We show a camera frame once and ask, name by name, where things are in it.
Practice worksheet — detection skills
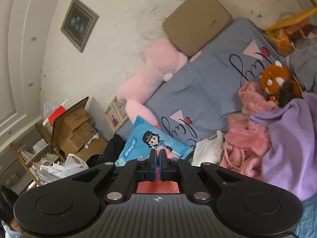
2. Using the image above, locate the white plastic bag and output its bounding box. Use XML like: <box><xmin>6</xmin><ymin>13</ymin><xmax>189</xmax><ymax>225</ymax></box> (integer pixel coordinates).
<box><xmin>35</xmin><ymin>154</ymin><xmax>89</xmax><ymax>184</ymax></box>

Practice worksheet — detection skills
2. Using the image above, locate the black garment pile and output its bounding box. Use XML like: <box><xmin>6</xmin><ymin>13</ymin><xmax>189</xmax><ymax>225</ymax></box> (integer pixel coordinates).
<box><xmin>86</xmin><ymin>134</ymin><xmax>126</xmax><ymax>168</ymax></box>

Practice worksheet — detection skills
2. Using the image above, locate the orange plastic bag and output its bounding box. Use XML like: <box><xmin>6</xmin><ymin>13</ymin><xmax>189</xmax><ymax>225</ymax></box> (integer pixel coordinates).
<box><xmin>266</xmin><ymin>29</ymin><xmax>293</xmax><ymax>56</ymax></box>

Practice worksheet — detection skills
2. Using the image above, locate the pink fuzzy zip jacket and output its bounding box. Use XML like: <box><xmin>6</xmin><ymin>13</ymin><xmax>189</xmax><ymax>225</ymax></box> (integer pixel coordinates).
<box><xmin>220</xmin><ymin>81</ymin><xmax>278</xmax><ymax>180</ymax></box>

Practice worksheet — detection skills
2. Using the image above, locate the white folded shirt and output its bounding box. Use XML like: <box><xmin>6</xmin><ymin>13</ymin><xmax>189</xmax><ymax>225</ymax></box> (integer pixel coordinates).
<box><xmin>191</xmin><ymin>130</ymin><xmax>223</xmax><ymax>167</ymax></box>

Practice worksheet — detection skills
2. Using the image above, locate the blue floral quilt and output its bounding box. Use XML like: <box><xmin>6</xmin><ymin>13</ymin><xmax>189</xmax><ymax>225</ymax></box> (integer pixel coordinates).
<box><xmin>295</xmin><ymin>195</ymin><xmax>317</xmax><ymax>238</ymax></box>

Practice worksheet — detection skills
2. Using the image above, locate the yellow wooden stick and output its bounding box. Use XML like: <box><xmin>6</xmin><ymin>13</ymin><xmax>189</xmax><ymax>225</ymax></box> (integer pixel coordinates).
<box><xmin>265</xmin><ymin>7</ymin><xmax>317</xmax><ymax>31</ymax></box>

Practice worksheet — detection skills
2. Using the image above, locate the dark framed wall picture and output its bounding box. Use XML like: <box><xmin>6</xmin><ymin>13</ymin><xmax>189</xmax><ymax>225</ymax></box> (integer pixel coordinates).
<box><xmin>61</xmin><ymin>0</ymin><xmax>99</xmax><ymax>53</ymax></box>

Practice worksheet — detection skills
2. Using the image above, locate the small framed picture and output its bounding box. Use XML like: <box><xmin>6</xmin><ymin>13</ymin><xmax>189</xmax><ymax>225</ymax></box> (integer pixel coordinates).
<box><xmin>105</xmin><ymin>104</ymin><xmax>122</xmax><ymax>133</ymax></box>
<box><xmin>112</xmin><ymin>97</ymin><xmax>128</xmax><ymax>123</ymax></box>

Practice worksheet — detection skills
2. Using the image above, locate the cardboard boxes stack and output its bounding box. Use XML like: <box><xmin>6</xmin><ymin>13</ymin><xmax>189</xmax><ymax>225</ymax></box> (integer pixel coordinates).
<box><xmin>51</xmin><ymin>97</ymin><xmax>107</xmax><ymax>162</ymax></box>

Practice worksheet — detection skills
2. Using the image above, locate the small framed picture left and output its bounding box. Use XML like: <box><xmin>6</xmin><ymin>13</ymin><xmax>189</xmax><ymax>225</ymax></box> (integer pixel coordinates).
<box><xmin>105</xmin><ymin>104</ymin><xmax>122</xmax><ymax>133</ymax></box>

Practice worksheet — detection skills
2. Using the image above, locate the wooden shelf with papers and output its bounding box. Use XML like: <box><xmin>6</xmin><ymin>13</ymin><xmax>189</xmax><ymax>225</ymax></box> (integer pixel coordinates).
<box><xmin>10</xmin><ymin>123</ymin><xmax>66</xmax><ymax>186</ymax></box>

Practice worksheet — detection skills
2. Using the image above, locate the small framed picture right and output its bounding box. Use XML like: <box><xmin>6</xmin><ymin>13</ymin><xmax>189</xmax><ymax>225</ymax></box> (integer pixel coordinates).
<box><xmin>112</xmin><ymin>97</ymin><xmax>128</xmax><ymax>123</ymax></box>

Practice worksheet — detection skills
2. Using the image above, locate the grey-blue printed bed sheet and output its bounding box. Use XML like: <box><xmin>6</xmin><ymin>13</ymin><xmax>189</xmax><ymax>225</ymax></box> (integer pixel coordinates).
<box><xmin>145</xmin><ymin>17</ymin><xmax>284</xmax><ymax>147</ymax></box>

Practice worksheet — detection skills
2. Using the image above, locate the red panda plush toy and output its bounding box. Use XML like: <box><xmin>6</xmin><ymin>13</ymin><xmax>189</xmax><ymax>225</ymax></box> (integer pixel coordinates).
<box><xmin>260</xmin><ymin>61</ymin><xmax>302</xmax><ymax>108</ymax></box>

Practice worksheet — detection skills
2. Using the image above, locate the coral pink fleece towel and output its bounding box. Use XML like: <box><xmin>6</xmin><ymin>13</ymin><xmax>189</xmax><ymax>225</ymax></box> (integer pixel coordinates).
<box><xmin>136</xmin><ymin>146</ymin><xmax>180</xmax><ymax>194</ymax></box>

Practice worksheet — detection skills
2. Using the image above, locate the blue cartoon police pillow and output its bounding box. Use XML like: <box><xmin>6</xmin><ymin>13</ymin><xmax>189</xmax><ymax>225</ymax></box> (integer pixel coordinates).
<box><xmin>115</xmin><ymin>116</ymin><xmax>193</xmax><ymax>167</ymax></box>

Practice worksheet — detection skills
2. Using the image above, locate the purple sweatshirt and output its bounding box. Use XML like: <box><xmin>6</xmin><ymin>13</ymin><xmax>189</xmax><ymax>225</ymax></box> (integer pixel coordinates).
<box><xmin>249</xmin><ymin>92</ymin><xmax>316</xmax><ymax>201</ymax></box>

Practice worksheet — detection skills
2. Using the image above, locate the large pink plush toy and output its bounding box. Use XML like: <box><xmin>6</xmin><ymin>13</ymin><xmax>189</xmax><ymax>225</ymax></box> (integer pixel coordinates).
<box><xmin>116</xmin><ymin>37</ymin><xmax>201</xmax><ymax>129</ymax></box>

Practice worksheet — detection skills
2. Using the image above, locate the grey blanket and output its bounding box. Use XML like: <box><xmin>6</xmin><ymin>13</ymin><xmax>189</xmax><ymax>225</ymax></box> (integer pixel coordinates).
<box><xmin>290</xmin><ymin>36</ymin><xmax>316</xmax><ymax>93</ymax></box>

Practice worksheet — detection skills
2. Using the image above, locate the tan leather headrest cushion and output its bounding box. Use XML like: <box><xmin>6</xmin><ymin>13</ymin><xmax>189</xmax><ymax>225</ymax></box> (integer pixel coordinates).
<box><xmin>162</xmin><ymin>0</ymin><xmax>233</xmax><ymax>57</ymax></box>

